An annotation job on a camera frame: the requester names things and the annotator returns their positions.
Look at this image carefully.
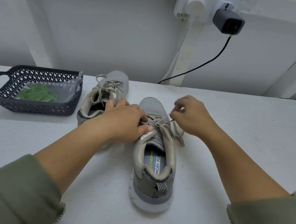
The person's left forearm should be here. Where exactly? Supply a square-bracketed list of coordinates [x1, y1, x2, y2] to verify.
[0, 113, 110, 224]

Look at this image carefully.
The white plug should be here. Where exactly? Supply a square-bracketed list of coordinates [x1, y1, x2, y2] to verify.
[184, 0, 207, 19]

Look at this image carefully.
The gray charger adapter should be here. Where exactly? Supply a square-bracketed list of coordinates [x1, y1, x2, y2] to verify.
[211, 8, 247, 37]

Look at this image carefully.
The green shoelace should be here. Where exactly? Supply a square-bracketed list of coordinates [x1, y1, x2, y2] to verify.
[15, 81, 60, 105]

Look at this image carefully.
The black cable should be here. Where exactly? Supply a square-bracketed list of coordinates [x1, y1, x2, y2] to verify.
[158, 26, 233, 93]

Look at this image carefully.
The white cable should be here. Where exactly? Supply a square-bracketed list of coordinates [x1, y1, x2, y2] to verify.
[164, 16, 194, 87]

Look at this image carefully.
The beige shoelace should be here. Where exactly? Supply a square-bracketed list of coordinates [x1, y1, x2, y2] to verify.
[91, 72, 126, 105]
[141, 107, 189, 148]

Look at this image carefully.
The person's left hand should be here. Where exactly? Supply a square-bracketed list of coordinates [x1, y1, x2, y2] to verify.
[86, 95, 158, 150]

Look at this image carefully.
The clear plastic bag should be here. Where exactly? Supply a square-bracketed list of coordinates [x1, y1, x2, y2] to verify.
[17, 70, 83, 108]

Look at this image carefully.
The person's right hand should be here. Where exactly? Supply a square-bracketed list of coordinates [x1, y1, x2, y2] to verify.
[167, 93, 222, 141]

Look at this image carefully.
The person's right forearm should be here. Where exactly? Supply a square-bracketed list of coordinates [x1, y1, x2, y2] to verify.
[193, 124, 296, 224]

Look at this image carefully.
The gray sneaker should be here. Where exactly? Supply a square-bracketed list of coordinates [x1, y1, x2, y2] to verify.
[76, 66, 131, 132]
[124, 95, 186, 216]

